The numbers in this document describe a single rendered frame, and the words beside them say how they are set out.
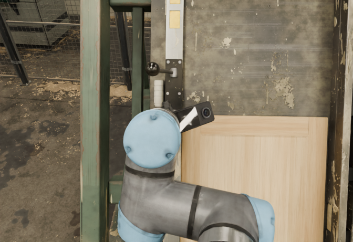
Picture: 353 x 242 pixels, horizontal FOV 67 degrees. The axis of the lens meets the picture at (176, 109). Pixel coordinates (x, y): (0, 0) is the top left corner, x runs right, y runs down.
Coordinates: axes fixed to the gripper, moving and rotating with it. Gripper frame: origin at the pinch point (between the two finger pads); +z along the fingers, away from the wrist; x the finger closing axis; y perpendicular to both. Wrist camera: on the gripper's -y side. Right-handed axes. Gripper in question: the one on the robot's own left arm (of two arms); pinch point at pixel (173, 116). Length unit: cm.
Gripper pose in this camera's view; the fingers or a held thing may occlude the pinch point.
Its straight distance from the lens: 69.4
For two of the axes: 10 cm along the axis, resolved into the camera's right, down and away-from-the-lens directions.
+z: 0.2, -0.4, 10.0
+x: 3.3, 9.4, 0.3
